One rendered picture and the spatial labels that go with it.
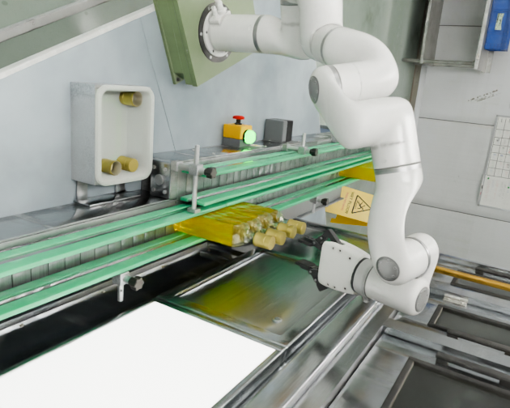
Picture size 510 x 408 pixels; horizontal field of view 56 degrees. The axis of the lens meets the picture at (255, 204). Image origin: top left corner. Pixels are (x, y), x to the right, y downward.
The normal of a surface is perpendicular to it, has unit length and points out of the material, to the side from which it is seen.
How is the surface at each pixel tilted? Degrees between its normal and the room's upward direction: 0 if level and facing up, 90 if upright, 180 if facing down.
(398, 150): 67
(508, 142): 90
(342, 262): 105
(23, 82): 0
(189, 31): 4
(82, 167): 90
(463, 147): 90
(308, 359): 90
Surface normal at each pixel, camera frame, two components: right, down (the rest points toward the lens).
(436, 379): 0.08, -0.96
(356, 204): -0.17, -0.30
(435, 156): -0.52, 0.18
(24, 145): 0.85, 0.20
